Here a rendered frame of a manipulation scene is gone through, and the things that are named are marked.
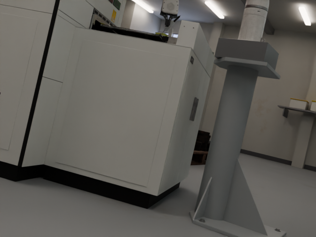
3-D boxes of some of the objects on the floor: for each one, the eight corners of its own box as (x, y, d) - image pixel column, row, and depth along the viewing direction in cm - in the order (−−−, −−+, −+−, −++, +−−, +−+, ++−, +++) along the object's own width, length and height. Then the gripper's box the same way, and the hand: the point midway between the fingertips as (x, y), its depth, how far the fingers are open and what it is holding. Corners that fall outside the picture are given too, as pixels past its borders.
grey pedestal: (286, 234, 207) (320, 83, 207) (267, 250, 169) (310, 64, 169) (198, 205, 232) (229, 70, 232) (165, 213, 193) (202, 51, 193)
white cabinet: (39, 179, 204) (75, 27, 204) (105, 167, 298) (130, 62, 298) (156, 213, 190) (194, 48, 190) (186, 189, 283) (212, 78, 283)
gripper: (182, 0, 240) (177, 29, 240) (158, -5, 238) (154, 25, 238) (185, -4, 233) (180, 27, 233) (160, -9, 231) (155, 22, 231)
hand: (167, 23), depth 235 cm, fingers closed
